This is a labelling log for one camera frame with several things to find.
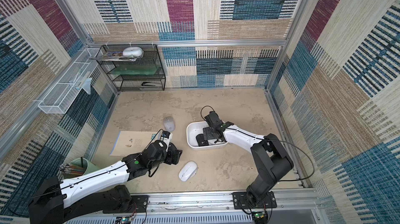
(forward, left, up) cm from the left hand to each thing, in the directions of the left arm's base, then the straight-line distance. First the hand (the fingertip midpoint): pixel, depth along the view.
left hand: (175, 149), depth 82 cm
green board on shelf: (+41, +25, +19) cm, 52 cm away
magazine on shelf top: (+46, +36, +25) cm, 64 cm away
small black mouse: (+8, -13, -6) cm, 16 cm away
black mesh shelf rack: (+55, +41, -3) cm, 68 cm away
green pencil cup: (-10, +38, +5) cm, 39 cm away
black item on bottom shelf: (+48, +22, +2) cm, 52 cm away
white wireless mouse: (-9, -7, -8) cm, 13 cm away
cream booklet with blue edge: (+8, +30, -9) cm, 32 cm away
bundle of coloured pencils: (-13, +44, +8) cm, 47 cm away
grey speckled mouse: (+20, +7, -6) cm, 22 cm away
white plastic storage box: (+16, -9, -7) cm, 20 cm away
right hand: (+13, -20, -4) cm, 24 cm away
